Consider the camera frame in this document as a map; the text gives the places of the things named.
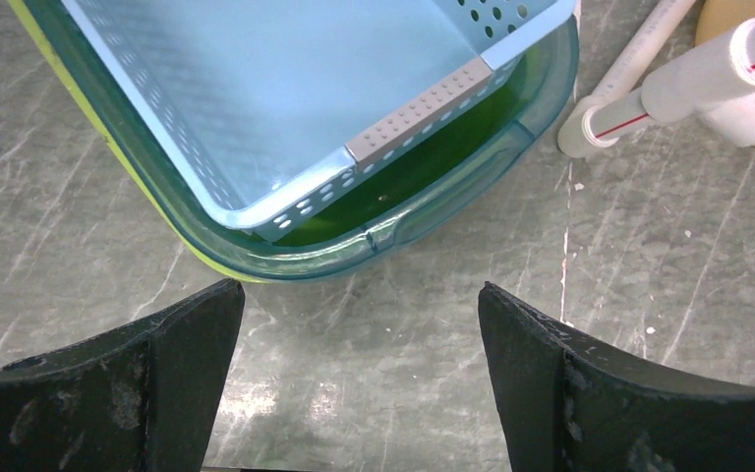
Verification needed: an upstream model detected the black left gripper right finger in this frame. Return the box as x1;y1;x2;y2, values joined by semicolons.
478;283;755;471

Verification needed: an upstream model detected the teal perforated plastic basket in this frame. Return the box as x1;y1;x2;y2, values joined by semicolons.
22;0;581;282

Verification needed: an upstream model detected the white PVC pipe frame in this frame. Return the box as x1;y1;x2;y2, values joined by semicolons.
557;1;750;158

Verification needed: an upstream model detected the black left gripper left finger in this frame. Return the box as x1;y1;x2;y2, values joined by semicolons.
0;279;245;471

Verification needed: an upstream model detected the green plastic tray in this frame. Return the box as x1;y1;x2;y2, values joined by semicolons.
12;1;545;283

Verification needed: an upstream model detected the cream yellow outer bucket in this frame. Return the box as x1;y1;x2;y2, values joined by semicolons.
695;1;755;148

